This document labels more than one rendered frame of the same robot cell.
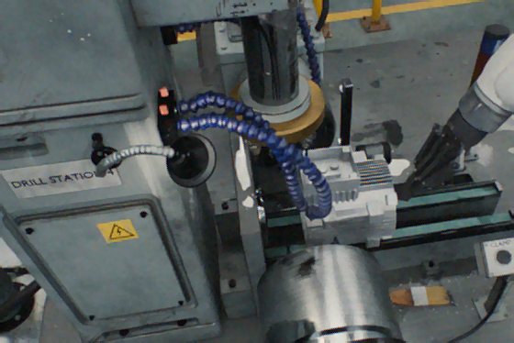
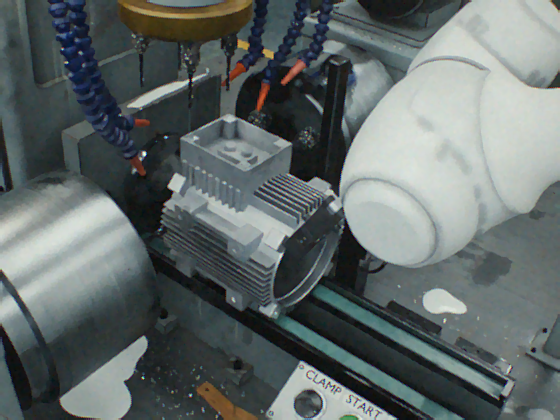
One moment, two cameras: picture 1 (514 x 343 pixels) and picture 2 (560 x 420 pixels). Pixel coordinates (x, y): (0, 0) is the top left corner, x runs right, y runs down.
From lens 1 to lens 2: 0.74 m
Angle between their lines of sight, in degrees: 33
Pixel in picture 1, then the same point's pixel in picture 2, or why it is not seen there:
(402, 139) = (491, 284)
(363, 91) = not seen: hidden behind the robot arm
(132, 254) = not seen: outside the picture
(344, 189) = (226, 180)
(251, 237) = (70, 143)
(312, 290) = (14, 199)
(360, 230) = (220, 260)
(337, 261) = (73, 199)
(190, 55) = not seen: hidden behind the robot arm
